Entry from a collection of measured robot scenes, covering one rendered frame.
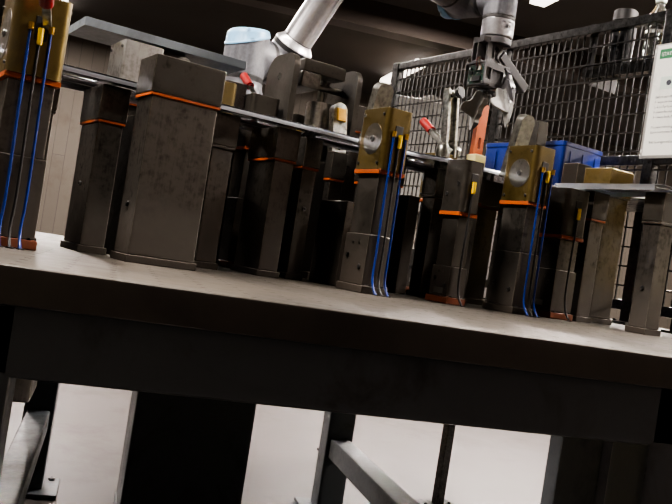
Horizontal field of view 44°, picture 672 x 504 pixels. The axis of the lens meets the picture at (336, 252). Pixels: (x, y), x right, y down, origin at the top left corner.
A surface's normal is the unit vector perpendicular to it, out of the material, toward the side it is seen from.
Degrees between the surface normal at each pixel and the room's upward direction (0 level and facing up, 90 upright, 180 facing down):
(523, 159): 90
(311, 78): 90
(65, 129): 90
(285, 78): 90
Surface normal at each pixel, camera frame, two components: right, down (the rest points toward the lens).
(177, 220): 0.52, 0.07
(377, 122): -0.84, -0.14
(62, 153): 0.25, 0.04
